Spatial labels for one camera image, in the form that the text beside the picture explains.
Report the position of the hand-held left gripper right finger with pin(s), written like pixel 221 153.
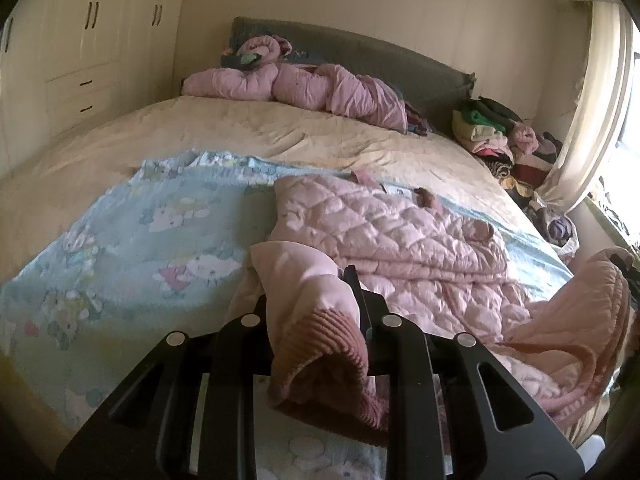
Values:
pixel 397 342

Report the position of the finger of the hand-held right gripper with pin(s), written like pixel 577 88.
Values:
pixel 622 261

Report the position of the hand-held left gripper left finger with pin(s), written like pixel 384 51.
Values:
pixel 245 342

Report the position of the pink quilted jacket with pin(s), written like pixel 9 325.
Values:
pixel 400 235

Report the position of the pile of mixed clothes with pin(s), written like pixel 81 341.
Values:
pixel 500 135

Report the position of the plastic bag with purple cloth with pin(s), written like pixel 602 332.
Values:
pixel 562 232

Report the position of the bright window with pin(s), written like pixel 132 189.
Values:
pixel 622 175

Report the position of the cream curtain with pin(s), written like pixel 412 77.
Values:
pixel 595 110

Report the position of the bed with beige sheet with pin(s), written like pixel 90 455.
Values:
pixel 250 130

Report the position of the pink crumpled duvet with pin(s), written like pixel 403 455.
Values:
pixel 300 85

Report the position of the grey padded headboard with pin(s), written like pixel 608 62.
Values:
pixel 400 67

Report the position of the cream wardrobe with drawers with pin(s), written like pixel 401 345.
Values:
pixel 75 45

